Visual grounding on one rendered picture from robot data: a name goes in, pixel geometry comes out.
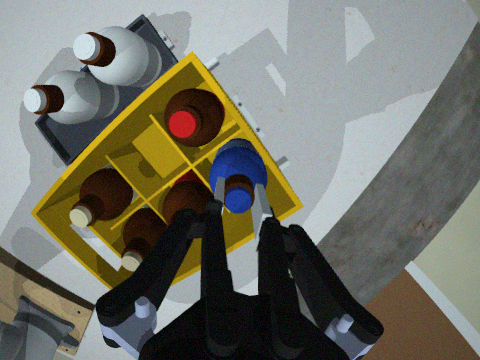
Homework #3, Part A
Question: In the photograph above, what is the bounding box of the blue bottle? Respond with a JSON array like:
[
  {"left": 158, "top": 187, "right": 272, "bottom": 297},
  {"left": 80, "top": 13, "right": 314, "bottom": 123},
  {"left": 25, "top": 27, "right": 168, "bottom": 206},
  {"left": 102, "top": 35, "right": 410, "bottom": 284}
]
[{"left": 209, "top": 138, "right": 268, "bottom": 214}]

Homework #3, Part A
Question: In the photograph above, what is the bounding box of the dark brown bottle with cream cap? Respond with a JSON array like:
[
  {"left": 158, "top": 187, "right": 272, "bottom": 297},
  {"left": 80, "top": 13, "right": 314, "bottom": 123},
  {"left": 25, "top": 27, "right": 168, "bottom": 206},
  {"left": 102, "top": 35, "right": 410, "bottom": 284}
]
[
  {"left": 121, "top": 203, "right": 167, "bottom": 271},
  {"left": 70, "top": 163, "right": 138, "bottom": 228}
]

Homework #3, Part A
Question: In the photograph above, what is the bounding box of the white bottle with brown neck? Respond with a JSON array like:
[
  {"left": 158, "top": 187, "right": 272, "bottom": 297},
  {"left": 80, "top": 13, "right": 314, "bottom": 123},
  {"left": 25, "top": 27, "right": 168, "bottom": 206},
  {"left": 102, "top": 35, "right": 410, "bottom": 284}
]
[{"left": 73, "top": 26, "right": 162, "bottom": 87}]

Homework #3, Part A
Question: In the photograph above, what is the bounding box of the brown bottle with red cap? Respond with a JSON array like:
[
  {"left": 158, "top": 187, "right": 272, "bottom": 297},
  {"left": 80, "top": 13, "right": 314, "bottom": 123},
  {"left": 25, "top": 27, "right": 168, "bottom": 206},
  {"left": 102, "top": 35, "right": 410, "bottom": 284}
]
[
  {"left": 164, "top": 88, "right": 225, "bottom": 147},
  {"left": 162, "top": 169, "right": 214, "bottom": 229}
]

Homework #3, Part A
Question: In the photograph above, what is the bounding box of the grey bottle with dark brown neck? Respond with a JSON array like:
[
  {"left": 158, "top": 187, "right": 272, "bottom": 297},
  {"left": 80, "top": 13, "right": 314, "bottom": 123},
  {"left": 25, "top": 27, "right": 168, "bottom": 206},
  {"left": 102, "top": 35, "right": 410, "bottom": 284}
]
[{"left": 24, "top": 70, "right": 119, "bottom": 125}]

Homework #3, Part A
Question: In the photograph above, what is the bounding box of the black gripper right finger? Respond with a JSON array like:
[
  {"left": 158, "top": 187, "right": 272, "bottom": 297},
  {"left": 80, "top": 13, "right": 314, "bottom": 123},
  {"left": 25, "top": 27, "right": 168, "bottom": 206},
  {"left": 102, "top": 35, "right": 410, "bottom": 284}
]
[{"left": 251, "top": 183, "right": 384, "bottom": 360}]

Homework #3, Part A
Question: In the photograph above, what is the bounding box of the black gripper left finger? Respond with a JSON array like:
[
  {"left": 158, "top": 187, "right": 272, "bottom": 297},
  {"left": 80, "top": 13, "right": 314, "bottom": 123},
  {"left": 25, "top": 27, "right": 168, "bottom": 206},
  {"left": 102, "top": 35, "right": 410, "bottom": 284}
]
[{"left": 95, "top": 177, "right": 242, "bottom": 360}]

